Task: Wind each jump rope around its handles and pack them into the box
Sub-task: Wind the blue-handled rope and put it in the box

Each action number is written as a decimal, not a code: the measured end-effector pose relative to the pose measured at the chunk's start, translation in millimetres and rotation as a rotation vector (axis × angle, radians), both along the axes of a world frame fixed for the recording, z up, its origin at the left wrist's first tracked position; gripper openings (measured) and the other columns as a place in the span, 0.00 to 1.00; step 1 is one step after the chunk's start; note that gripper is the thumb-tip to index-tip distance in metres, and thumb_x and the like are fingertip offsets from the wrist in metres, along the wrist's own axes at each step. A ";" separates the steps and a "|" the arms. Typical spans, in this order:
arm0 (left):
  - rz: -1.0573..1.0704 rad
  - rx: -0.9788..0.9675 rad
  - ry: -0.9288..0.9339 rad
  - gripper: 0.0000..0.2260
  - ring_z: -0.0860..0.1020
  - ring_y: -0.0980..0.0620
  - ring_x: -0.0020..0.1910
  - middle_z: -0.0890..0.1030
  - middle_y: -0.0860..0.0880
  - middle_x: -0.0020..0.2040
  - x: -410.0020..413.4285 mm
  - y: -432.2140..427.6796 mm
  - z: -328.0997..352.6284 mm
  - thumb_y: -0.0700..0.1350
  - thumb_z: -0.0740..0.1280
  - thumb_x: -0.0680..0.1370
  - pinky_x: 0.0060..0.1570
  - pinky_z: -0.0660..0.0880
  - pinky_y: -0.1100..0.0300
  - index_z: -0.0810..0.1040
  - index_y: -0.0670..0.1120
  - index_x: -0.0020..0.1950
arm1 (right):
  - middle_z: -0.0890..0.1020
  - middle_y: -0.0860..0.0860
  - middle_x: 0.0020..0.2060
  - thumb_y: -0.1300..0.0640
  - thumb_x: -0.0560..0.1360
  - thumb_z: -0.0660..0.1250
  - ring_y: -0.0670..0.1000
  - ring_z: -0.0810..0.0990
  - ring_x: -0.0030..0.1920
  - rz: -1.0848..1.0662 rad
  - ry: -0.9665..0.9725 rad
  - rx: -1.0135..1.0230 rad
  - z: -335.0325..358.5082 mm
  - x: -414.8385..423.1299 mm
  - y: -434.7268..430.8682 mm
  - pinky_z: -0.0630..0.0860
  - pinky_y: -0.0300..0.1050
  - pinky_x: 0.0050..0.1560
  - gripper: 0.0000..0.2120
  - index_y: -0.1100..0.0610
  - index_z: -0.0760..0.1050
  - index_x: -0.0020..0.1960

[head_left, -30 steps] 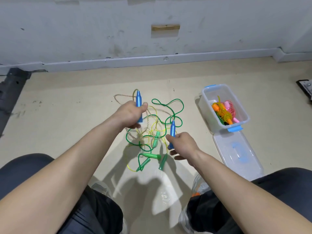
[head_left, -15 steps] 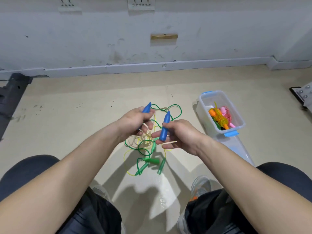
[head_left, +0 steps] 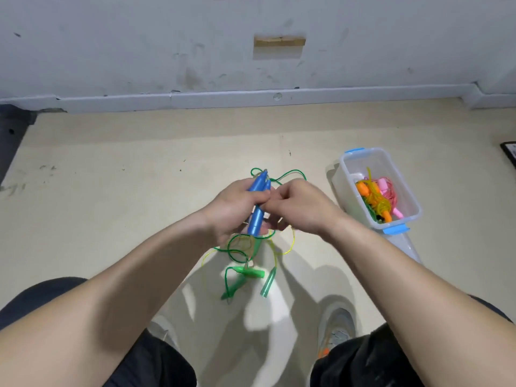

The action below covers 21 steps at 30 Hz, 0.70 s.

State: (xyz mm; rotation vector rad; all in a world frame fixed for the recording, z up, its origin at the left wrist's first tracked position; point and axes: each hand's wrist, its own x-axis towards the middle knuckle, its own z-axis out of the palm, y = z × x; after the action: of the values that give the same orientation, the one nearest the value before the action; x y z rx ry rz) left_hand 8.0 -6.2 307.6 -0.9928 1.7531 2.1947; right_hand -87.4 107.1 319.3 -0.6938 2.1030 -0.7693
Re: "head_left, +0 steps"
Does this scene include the grey shoe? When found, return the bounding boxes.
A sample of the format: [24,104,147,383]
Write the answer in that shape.
[316,298,359,361]
[147,314,182,353]

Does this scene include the person's right hand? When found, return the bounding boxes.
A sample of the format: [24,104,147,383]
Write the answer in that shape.
[260,178,349,243]

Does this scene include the clear storage box blue latches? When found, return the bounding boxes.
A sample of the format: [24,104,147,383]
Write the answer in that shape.
[331,147,422,235]

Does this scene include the person's right forearm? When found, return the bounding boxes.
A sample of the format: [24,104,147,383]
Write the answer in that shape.
[326,217,516,387]

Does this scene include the grey left shoe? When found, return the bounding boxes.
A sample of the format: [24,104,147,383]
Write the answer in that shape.
[147,314,182,353]

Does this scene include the small wooden wall block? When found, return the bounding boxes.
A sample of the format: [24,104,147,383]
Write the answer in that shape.
[254,35,307,51]

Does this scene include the clear plastic box lid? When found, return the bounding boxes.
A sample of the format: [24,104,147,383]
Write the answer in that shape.
[387,230,425,264]

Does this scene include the person's left hand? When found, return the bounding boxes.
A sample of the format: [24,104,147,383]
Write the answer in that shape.
[197,177,269,248]

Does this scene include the black shorts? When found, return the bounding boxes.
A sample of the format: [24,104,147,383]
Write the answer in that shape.
[0,276,516,387]

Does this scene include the person's left forearm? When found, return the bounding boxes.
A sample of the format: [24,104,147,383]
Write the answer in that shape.
[0,213,223,387]

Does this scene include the pile of colourful jump ropes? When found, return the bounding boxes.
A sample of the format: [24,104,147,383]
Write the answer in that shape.
[211,167,309,302]

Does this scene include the pink skipping rope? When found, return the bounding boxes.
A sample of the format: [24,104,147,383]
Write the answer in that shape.
[377,177,405,221]

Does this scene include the grey right shoe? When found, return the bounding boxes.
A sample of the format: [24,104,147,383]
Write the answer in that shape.
[316,298,359,361]

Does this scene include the blue handled glitter skipping rope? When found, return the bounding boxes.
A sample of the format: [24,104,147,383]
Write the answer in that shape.
[244,169,276,239]

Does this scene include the black metal rack frame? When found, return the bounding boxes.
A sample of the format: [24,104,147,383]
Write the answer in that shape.
[0,104,37,186]

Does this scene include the orange handled yellow skipping rope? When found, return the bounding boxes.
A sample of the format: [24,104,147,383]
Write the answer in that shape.
[356,167,397,224]

